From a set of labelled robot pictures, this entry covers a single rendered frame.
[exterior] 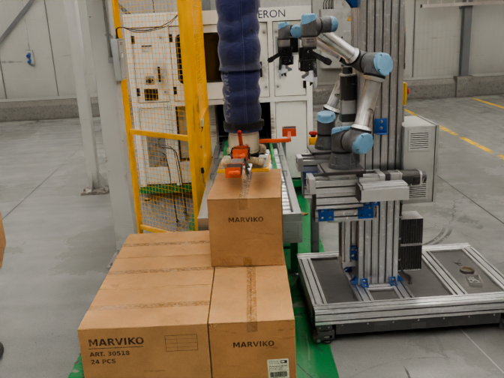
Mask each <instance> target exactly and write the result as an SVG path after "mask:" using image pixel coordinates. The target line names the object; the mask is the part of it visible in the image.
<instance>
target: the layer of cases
mask: <svg viewBox="0 0 504 378"><path fill-rule="evenodd" d="M77 332H78V337H79V346H80V352H81V356H82V366H83V371H84V376H85V378H296V331H295V317H294V312H293V303H292V299H291V294H290V285H289V280H288V275H287V266H286V261H285V256H284V252H283V265H263V266H228V267H212V258H211V248H210V238H209V230H205V231H189V232H158V233H142V234H129V236H128V237H127V239H126V241H125V243H124V245H123V246H122V248H121V250H120V252H119V254H118V256H117V257H116V259H115V262H114V263H113V264H112V267H111V269H110V270H109V272H108V274H107V276H106V278H105V279H104V281H103V283H102V285H101V287H100V289H99V290H98V292H97V295H96V296H95V297H94V300H93V302H92V303H91V305H90V307H89V309H88V311H87V313H86V314H85V316H84V318H83V320H82V322H81V323H80V325H79V328H78V329H77Z"/></svg>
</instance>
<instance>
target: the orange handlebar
mask: <svg viewBox="0 0 504 378"><path fill-rule="evenodd" d="M288 142H291V131H287V138H278V139H259V143H288ZM245 156H246V154H245V153H243V154H237V153H235V154H234V155H233V156H232V157H233V159H236V158H244V161H245ZM228 174H229V175H231V176H237V175H239V174H240V171H238V170H236V171H229V172H228Z"/></svg>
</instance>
